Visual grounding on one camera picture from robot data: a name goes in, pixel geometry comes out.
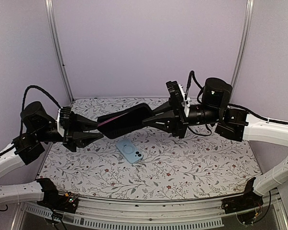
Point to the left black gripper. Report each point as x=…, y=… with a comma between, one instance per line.
x=71, y=140

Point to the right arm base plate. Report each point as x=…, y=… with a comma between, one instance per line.
x=241, y=202

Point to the black phone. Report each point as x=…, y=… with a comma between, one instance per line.
x=123, y=122

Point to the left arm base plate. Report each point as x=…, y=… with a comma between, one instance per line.
x=65, y=203

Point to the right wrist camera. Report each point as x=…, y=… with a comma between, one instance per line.
x=176, y=97

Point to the right aluminium frame post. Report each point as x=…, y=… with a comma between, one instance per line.
x=243, y=42

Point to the floral patterned table mat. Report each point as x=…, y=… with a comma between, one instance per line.
x=198, y=166

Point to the aluminium frame post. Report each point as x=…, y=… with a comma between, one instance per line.
x=56, y=43
x=243, y=42

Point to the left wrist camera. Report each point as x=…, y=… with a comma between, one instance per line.
x=64, y=115

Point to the front aluminium rail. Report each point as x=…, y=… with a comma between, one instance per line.
x=194, y=214

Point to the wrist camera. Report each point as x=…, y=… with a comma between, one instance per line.
x=64, y=115
x=176, y=97

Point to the light blue phone case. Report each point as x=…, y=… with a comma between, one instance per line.
x=129, y=151

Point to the left aluminium frame post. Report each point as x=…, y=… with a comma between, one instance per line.
x=56, y=43

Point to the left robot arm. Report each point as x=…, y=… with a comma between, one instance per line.
x=27, y=147

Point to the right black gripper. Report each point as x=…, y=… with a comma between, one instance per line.
x=176, y=122

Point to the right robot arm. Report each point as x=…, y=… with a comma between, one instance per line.
x=233, y=122

